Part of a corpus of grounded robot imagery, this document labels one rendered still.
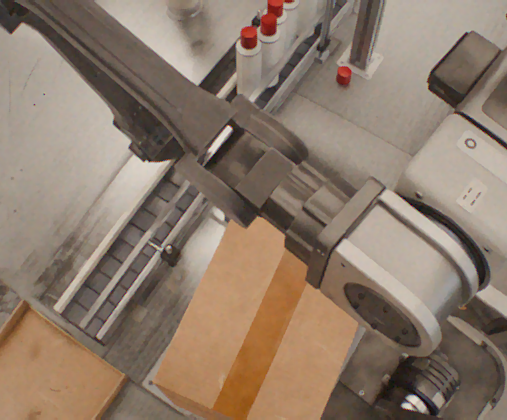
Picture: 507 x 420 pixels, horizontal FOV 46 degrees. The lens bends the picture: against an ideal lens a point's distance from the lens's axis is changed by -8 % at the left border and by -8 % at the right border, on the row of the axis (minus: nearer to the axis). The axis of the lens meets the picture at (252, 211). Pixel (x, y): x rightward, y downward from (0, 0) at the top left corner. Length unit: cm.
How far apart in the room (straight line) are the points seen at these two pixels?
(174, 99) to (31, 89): 94
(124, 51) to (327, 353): 51
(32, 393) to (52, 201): 41
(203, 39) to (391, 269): 102
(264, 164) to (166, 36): 92
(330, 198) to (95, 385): 76
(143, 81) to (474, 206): 34
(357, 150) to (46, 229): 69
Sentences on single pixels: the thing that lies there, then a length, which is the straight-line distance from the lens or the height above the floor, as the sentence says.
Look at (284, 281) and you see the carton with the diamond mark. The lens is 94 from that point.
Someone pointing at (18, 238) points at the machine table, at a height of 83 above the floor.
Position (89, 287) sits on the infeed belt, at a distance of 123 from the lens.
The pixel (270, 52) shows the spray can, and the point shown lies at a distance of 129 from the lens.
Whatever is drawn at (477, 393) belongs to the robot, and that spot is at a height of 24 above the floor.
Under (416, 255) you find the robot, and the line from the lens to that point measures 56.
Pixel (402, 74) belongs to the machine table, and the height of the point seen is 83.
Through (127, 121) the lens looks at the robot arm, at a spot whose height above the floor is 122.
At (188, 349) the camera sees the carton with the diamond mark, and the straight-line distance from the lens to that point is 92.
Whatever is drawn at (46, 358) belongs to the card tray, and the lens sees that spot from 126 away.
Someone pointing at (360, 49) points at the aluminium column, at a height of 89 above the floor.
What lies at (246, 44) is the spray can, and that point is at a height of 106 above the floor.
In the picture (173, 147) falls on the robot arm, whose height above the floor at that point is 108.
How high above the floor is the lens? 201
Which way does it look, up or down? 66 degrees down
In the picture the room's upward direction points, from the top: straight up
